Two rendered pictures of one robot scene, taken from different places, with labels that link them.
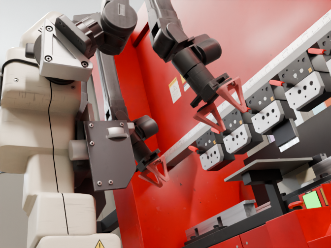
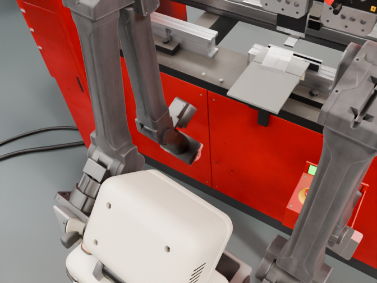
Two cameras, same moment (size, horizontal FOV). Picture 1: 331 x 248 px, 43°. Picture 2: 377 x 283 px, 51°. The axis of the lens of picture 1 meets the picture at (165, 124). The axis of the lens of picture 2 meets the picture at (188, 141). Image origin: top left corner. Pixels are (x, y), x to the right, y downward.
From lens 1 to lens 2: 1.44 m
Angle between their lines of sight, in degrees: 76
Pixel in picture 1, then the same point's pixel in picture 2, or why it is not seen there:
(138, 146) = (179, 148)
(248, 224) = (223, 92)
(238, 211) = (198, 42)
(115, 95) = (159, 110)
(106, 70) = (148, 78)
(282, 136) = (288, 22)
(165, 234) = not seen: hidden behind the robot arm
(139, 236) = (62, 27)
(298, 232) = not seen: hidden behind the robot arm
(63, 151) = not seen: outside the picture
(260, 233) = (232, 104)
